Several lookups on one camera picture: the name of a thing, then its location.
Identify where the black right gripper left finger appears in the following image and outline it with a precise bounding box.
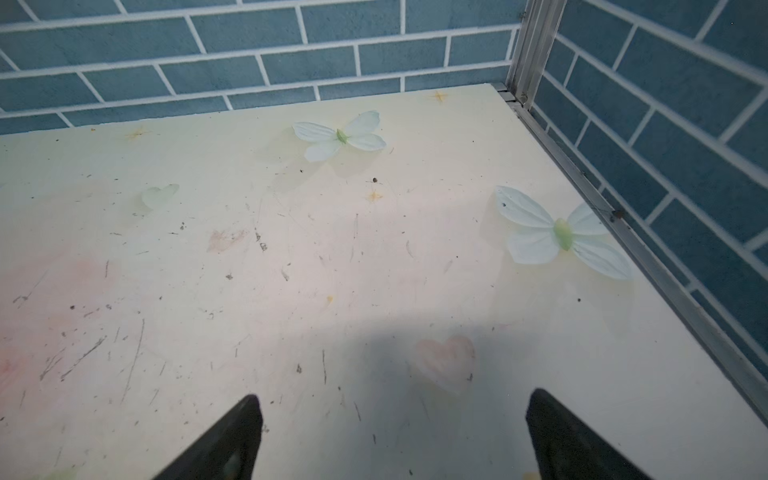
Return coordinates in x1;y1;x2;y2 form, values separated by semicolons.
154;394;263;480

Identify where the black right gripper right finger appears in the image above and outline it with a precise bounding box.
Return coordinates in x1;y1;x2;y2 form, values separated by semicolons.
526;388;650;480

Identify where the aluminium corner frame post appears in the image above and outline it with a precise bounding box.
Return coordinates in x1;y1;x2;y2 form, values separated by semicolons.
507;1;767;417

